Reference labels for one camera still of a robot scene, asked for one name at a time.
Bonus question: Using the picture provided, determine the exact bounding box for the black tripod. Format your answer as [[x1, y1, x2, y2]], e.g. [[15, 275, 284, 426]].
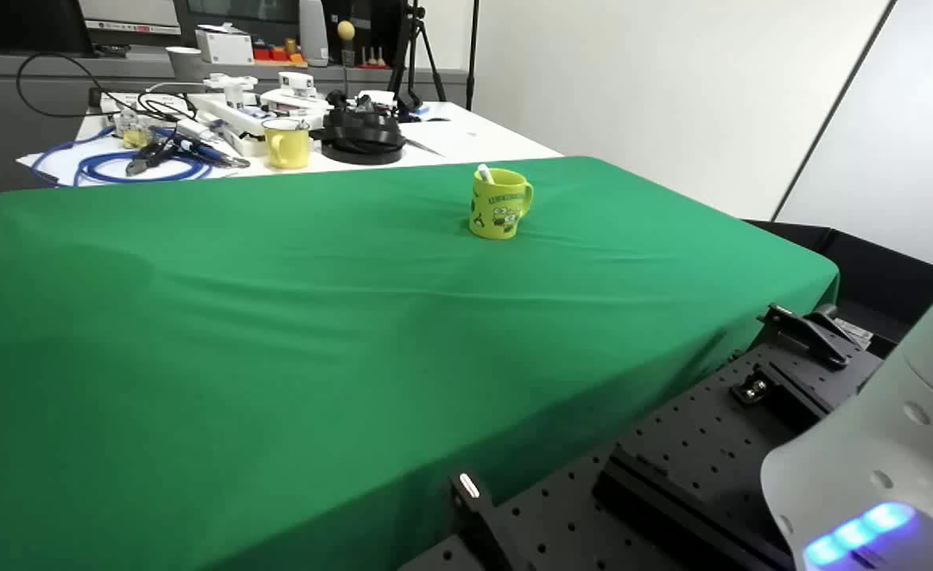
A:
[[386, 0, 450, 116]]

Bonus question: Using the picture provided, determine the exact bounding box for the white box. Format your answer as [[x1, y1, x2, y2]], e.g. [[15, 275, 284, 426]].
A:
[[193, 24, 256, 70]]

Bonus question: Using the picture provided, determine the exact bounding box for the black clamp with silver tip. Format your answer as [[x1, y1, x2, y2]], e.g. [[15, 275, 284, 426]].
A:
[[446, 469, 512, 571]]

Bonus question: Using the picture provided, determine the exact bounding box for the black perforated breadboard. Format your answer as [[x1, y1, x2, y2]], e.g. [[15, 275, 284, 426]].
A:
[[399, 334, 884, 571]]

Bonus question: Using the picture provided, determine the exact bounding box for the yellow cartoon print cup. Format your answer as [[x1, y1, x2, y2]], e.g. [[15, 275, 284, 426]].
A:
[[465, 165, 537, 246]]

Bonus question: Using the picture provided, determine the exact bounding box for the blue cable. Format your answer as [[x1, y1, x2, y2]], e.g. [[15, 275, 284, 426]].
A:
[[28, 124, 239, 191]]

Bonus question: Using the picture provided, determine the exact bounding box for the small black knob bracket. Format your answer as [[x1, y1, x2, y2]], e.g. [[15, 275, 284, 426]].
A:
[[729, 360, 833, 428]]

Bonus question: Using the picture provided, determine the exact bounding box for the black cable loop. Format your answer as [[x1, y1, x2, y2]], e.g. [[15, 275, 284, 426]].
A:
[[13, 48, 121, 121]]

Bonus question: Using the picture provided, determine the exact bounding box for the small plain yellow mug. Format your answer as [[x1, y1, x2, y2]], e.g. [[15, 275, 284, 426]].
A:
[[262, 117, 313, 175]]

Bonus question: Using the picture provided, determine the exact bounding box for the white device pile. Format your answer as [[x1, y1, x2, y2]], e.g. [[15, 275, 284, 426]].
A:
[[98, 70, 332, 173]]

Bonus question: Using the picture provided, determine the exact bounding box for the black round headset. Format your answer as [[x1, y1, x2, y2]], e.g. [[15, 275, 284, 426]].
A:
[[317, 94, 409, 165]]

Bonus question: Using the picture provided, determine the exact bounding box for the white table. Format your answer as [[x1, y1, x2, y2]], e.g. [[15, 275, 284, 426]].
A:
[[15, 97, 564, 191]]

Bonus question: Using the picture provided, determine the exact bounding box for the green tablecloth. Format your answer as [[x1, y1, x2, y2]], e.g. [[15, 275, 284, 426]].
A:
[[0, 156, 844, 571]]

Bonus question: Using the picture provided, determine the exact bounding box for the black mounting rail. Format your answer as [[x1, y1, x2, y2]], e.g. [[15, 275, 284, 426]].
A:
[[591, 441, 795, 571]]

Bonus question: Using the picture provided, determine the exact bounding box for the black angled mount bracket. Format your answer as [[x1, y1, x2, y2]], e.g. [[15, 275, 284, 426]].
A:
[[762, 303, 877, 373]]

